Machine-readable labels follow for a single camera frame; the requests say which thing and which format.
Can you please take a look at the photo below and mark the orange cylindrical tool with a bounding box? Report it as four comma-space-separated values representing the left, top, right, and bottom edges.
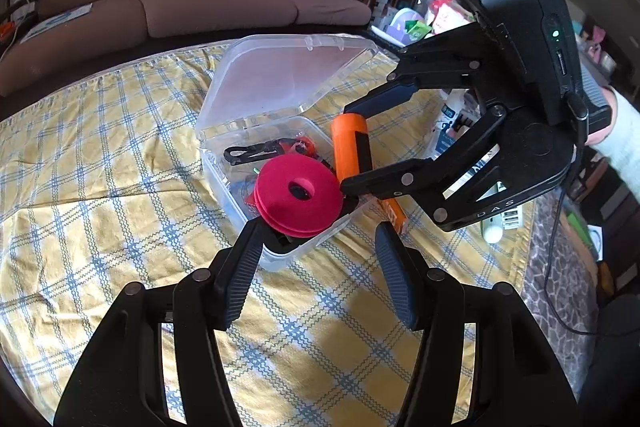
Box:
331, 113, 375, 182

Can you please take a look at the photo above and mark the clear plastic storage box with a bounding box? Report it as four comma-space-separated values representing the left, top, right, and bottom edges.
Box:
195, 33, 381, 273

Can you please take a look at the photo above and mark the white plastic item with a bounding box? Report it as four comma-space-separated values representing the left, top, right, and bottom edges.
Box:
482, 187, 523, 244

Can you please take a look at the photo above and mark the brown sofa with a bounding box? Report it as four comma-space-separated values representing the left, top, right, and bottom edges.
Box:
0, 0, 373, 98

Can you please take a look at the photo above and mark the black cable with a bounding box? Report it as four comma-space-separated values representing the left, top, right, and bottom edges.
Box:
542, 147, 601, 336

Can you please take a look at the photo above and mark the yellow checked tablecloth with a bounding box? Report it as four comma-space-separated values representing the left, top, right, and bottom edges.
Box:
0, 39, 536, 427

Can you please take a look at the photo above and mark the pale lilac bucket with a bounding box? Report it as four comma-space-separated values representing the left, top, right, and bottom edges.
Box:
389, 7, 426, 46

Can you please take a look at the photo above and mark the pink spool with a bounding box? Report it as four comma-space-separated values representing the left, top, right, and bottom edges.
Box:
252, 152, 343, 238

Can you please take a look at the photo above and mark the person's right forearm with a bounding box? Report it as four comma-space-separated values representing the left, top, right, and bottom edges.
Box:
585, 87, 640, 202

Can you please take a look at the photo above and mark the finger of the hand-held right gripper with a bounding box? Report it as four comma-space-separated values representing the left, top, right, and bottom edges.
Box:
344, 23, 507, 121
339, 106, 552, 234

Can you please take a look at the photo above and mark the white bottle blue label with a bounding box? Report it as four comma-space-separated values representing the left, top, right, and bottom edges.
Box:
430, 89, 468, 158

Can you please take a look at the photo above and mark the patterned brown mat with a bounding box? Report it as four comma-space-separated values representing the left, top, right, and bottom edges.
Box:
520, 192, 601, 400

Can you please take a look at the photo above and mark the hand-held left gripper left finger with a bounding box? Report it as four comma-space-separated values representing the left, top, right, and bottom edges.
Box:
52, 221, 265, 427

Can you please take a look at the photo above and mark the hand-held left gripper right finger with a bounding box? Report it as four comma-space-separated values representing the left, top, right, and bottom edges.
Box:
374, 223, 581, 427

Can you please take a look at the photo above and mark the white printed paper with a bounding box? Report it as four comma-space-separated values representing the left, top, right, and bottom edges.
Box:
22, 4, 93, 42

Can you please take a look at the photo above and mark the orange pocket booklet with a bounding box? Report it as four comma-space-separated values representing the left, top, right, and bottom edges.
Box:
372, 194, 408, 233

